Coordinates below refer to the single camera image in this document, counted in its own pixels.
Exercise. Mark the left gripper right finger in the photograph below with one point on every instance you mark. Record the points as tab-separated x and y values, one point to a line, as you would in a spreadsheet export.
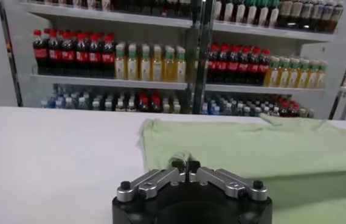
230	184

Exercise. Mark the white cooler shelf board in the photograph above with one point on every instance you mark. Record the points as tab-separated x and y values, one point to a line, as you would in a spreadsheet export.
109	82
105	13
264	89
273	32

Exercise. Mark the open beverage cooler cabinet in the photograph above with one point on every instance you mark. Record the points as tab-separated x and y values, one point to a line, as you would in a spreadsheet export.
201	61

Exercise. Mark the cola bottle red cap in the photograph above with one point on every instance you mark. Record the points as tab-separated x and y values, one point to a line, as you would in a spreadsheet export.
233	66
294	110
222	66
108	58
40	54
143	105
67	55
156	105
81	56
212	65
94	57
284	110
243	67
253	67
264	68
54	54

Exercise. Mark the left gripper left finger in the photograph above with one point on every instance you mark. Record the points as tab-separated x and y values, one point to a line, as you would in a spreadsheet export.
151	182

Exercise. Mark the dark drink bottle beige label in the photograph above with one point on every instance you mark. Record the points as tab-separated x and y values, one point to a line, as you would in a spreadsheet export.
296	14
285	13

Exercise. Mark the dark drink bottle white label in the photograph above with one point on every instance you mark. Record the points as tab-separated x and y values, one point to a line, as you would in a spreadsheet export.
337	16
327	16
317	16
306	15

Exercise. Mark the light green polo shirt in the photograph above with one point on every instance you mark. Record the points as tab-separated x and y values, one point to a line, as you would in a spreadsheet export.
251	146

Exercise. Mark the yellow tea bottle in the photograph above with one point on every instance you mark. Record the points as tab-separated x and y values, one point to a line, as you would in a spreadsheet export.
132	66
321	78
303	76
145	66
293	76
120	65
180	68
157	67
169	67
311	113
303	112
283	75
166	108
273	74
313	77
176	108

